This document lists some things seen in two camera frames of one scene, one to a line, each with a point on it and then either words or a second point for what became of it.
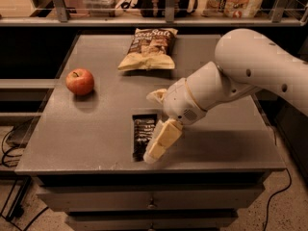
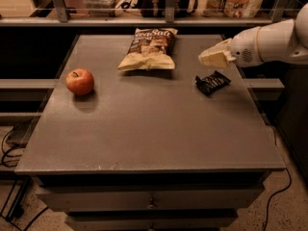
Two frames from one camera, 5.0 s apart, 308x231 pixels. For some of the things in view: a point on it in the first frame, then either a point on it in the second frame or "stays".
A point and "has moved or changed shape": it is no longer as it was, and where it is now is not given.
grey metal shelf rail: x=64 y=20 stays
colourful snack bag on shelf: x=239 y=1 stays
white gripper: x=180 y=100 -> x=244 y=50
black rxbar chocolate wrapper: x=142 y=125 has moved or changed shape
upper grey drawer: x=152 y=198 stays
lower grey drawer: x=151 y=219 stays
